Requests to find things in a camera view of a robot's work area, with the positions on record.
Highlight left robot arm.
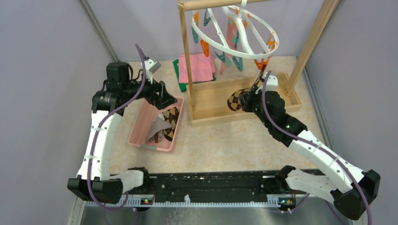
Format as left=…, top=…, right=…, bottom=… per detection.
left=67, top=59, right=177, bottom=207

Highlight wooden hanger rack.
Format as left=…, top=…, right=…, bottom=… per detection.
left=177, top=0, right=338, bottom=127

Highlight teal clip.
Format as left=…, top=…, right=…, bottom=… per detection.
left=232, top=56, right=244, bottom=72

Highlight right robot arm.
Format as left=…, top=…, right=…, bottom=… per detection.
left=228, top=89, right=381, bottom=224

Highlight pink patterned sock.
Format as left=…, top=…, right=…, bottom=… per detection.
left=215, top=17, right=239, bottom=75

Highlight pink folded cloth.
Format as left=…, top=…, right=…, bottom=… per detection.
left=178, top=53, right=215, bottom=83

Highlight brown argyle sock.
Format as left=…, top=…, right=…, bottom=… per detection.
left=227, top=70, right=264, bottom=112
left=162, top=107, right=180, bottom=141

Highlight green folded cloth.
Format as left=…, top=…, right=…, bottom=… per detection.
left=173, top=59, right=216, bottom=92

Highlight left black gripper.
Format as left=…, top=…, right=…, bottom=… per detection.
left=122, top=69, right=177, bottom=109

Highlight orange clip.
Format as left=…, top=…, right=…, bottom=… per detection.
left=254, top=56, right=271, bottom=70

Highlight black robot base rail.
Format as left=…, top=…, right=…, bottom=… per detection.
left=129, top=170, right=300, bottom=209

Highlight white sock black stripes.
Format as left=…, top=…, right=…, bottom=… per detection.
left=158, top=113, right=165, bottom=121

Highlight pink plastic basket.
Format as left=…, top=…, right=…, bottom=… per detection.
left=128, top=97, right=184, bottom=152

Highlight grey sock red stripes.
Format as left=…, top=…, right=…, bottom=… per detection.
left=146, top=118, right=171, bottom=143

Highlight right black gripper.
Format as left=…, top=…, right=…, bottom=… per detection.
left=239, top=86, right=272, bottom=128

